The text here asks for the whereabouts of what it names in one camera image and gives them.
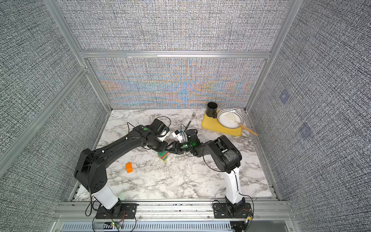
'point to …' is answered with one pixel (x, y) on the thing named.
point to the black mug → (211, 109)
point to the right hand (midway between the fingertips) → (166, 148)
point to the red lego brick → (164, 156)
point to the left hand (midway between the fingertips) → (166, 148)
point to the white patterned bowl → (224, 122)
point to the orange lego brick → (129, 167)
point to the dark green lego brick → (162, 153)
